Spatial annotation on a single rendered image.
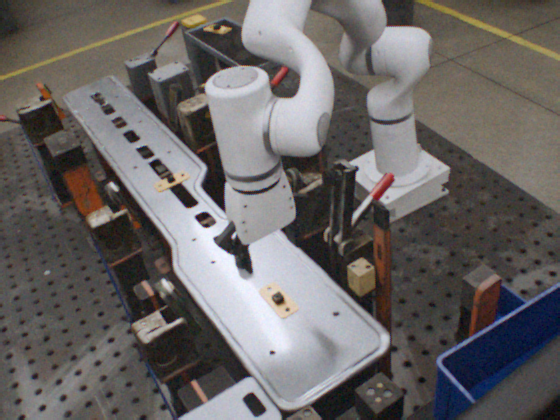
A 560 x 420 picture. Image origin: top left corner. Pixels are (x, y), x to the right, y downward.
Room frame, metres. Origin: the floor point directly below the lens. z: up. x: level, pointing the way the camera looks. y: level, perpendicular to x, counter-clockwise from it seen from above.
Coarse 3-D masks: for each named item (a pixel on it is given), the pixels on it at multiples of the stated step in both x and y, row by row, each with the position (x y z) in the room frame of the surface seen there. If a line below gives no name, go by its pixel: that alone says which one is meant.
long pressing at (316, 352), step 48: (96, 144) 1.34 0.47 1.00; (144, 144) 1.29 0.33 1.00; (144, 192) 1.08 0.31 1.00; (192, 192) 1.05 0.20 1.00; (192, 240) 0.88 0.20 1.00; (192, 288) 0.75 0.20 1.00; (240, 288) 0.73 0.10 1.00; (288, 288) 0.71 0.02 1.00; (336, 288) 0.69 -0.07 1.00; (240, 336) 0.62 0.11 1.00; (288, 336) 0.60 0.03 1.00; (336, 336) 0.59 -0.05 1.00; (384, 336) 0.57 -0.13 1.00; (288, 384) 0.51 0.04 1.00; (336, 384) 0.50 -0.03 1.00
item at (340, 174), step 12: (336, 168) 0.77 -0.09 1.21; (348, 168) 0.75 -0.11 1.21; (324, 180) 0.75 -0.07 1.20; (336, 180) 0.76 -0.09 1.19; (348, 180) 0.74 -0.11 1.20; (336, 192) 0.76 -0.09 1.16; (348, 192) 0.74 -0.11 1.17; (336, 204) 0.76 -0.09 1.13; (348, 204) 0.74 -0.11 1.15; (336, 216) 0.76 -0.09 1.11; (348, 216) 0.74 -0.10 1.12; (336, 228) 0.76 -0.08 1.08; (348, 228) 0.74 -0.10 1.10
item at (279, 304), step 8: (264, 288) 0.72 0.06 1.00; (272, 288) 0.72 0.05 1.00; (280, 288) 0.71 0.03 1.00; (264, 296) 0.70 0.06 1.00; (272, 296) 0.69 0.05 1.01; (280, 296) 0.68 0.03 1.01; (288, 296) 0.69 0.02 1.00; (272, 304) 0.68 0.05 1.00; (280, 304) 0.68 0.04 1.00; (288, 304) 0.67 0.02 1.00; (280, 312) 0.66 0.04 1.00; (288, 312) 0.65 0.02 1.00
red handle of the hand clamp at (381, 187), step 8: (384, 176) 0.80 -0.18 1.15; (392, 176) 0.80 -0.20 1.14; (376, 184) 0.80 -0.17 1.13; (384, 184) 0.79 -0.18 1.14; (376, 192) 0.79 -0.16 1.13; (384, 192) 0.79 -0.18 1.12; (368, 200) 0.78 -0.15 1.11; (376, 200) 0.78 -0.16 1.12; (360, 208) 0.78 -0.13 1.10; (368, 208) 0.77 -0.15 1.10; (360, 216) 0.76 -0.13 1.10; (352, 224) 0.76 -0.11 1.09; (336, 240) 0.75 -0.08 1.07
